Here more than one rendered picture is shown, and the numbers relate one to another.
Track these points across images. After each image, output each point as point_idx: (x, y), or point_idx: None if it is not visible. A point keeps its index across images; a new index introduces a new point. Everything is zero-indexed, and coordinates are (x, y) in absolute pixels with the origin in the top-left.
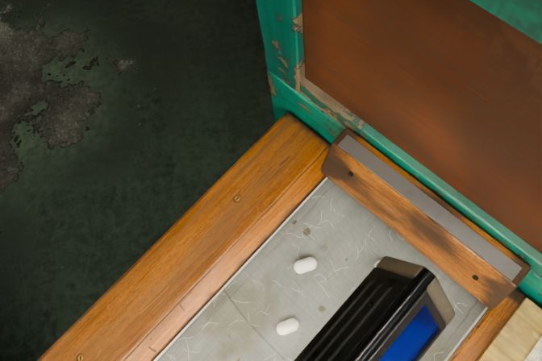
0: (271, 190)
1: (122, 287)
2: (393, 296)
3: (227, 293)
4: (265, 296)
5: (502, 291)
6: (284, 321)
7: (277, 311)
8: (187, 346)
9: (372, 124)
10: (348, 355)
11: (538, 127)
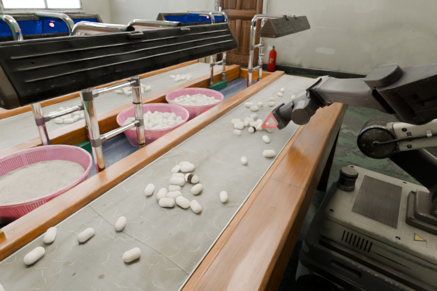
0: None
1: (269, 250)
2: (13, 49)
3: (185, 273)
4: (151, 277)
5: None
6: (134, 256)
7: (141, 267)
8: (207, 234)
9: None
10: (58, 41)
11: None
